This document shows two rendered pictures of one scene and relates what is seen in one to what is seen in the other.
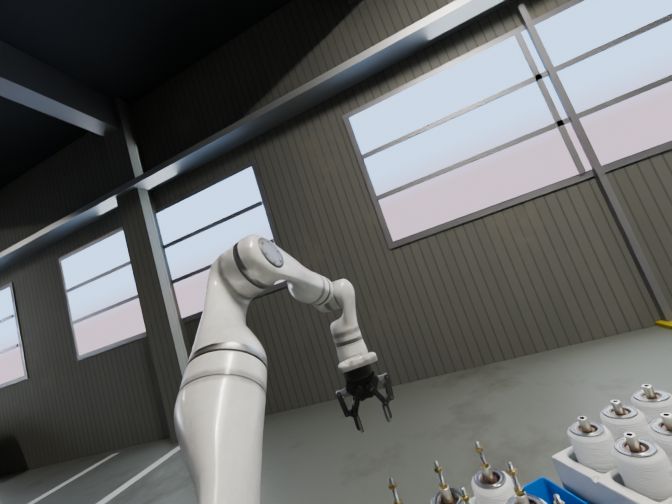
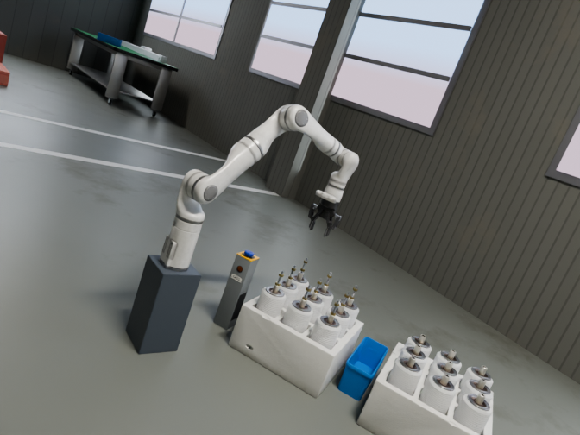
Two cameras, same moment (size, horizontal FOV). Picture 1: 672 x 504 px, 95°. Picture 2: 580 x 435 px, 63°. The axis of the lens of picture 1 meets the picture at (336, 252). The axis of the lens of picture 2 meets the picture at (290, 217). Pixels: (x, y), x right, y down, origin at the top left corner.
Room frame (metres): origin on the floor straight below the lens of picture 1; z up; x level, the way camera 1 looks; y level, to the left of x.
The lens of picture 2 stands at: (-0.87, -0.86, 0.96)
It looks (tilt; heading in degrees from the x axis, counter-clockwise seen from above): 14 degrees down; 32
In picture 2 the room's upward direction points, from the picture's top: 20 degrees clockwise
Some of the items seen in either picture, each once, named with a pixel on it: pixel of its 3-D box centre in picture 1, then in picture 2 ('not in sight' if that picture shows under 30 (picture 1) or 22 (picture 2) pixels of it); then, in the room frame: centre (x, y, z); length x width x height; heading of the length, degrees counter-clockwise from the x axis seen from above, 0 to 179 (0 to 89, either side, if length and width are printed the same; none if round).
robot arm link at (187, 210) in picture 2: not in sight; (195, 198); (0.21, 0.19, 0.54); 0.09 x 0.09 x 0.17; 86
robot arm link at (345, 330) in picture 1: (342, 310); (343, 169); (0.79, 0.03, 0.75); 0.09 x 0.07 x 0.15; 69
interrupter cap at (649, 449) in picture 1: (635, 447); (415, 352); (0.79, -0.51, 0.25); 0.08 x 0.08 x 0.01
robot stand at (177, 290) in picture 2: not in sight; (162, 304); (0.21, 0.19, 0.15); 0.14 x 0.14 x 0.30; 74
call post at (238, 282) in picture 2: not in sight; (236, 290); (0.57, 0.17, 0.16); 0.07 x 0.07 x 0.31; 12
